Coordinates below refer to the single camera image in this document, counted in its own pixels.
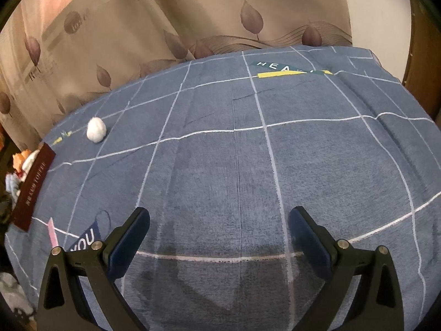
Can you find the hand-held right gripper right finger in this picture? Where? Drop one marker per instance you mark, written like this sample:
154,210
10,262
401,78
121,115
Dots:
310,244

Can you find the white plastic bag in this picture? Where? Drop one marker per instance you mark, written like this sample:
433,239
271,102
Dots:
13,296

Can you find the metal tin tray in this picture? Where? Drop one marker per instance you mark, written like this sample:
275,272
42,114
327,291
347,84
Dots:
34,189

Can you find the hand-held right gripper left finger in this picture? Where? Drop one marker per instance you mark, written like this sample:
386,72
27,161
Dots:
127,248

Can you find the blue checked blanket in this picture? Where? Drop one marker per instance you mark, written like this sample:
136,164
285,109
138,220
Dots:
241,162

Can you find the white cotton ball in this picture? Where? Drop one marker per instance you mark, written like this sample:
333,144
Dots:
95,130

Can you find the brown wooden panel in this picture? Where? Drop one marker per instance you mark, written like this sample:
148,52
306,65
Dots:
423,58

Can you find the light blue sock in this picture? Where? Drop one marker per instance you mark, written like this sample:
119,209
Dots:
12,184

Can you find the beige leaf print curtain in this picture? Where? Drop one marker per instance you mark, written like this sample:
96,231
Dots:
137,24

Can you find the orange sock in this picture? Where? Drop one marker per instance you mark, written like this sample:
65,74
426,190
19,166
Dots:
20,160

